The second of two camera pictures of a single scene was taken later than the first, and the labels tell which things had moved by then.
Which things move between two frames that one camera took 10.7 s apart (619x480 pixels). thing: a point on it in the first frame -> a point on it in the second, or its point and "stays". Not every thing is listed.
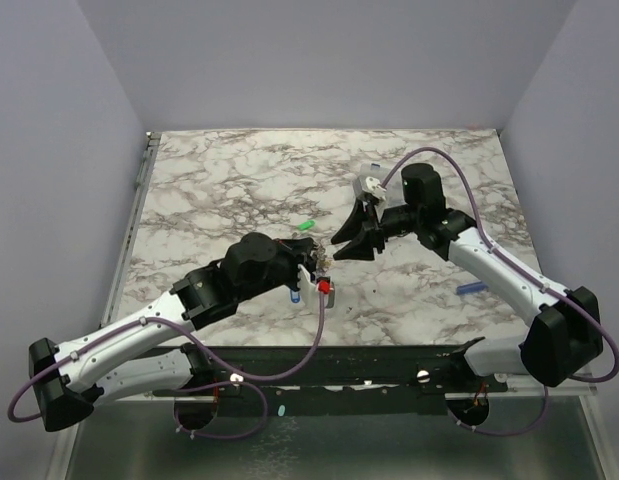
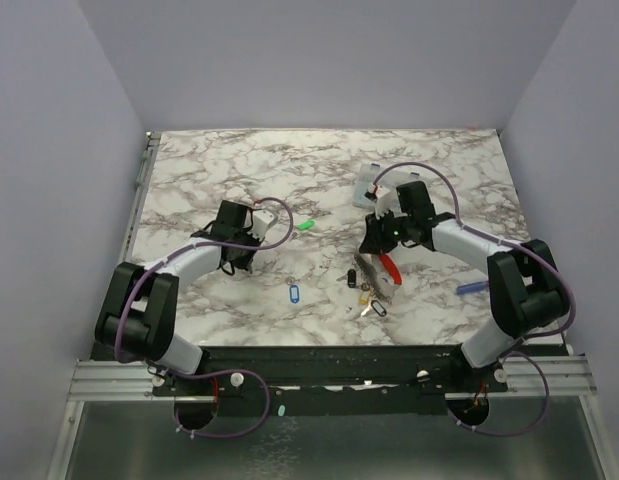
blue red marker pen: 471,288 stays
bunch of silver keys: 323,262 -> 368,296
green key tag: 304,226 stays
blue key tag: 295,297 stays
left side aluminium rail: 152,141 stays
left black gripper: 297,252 -> 244,263
